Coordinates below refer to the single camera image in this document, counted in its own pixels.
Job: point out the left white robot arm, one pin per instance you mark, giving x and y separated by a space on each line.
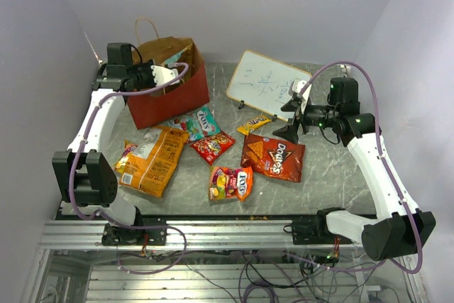
85 179

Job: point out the red Doritos chip bag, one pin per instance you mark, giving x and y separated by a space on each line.
273 158

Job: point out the small whiteboard with writing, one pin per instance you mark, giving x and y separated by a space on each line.
263 83

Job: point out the orange kettle chip bag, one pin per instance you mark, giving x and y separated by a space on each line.
151 165

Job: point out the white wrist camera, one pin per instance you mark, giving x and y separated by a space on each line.
170 74
296 87

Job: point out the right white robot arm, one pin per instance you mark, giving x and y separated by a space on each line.
400 228

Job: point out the teal Fox's candy bag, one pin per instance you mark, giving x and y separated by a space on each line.
198 124

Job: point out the brown kraft chip bag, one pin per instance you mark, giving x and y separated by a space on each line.
177 60

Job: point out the yellow M&M's packet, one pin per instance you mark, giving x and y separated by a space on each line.
253 124

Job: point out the red brown paper bag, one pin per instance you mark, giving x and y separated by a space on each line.
191 93

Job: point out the orange Fox's fruits bag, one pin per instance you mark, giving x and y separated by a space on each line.
229 183

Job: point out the red snack packet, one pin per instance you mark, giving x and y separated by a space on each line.
210 148

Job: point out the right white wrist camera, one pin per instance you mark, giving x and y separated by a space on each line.
296 87

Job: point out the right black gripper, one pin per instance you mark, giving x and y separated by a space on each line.
289 132

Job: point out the aluminium rail frame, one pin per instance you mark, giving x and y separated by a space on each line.
213 259

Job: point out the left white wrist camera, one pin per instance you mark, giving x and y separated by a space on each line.
170 74

